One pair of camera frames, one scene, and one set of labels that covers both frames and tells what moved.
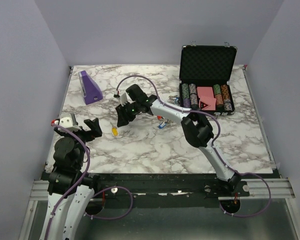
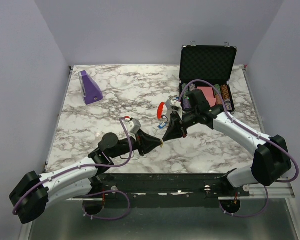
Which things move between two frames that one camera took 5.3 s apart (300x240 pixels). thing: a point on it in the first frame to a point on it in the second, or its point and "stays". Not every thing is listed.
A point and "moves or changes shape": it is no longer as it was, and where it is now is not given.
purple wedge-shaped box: [90, 92] stays
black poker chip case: [205, 74] stays
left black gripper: [95, 131] to [150, 142]
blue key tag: [161, 127] stays
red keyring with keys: [174, 99] moves or changes shape
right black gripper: [123, 118] to [176, 128]
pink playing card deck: [206, 96] stays
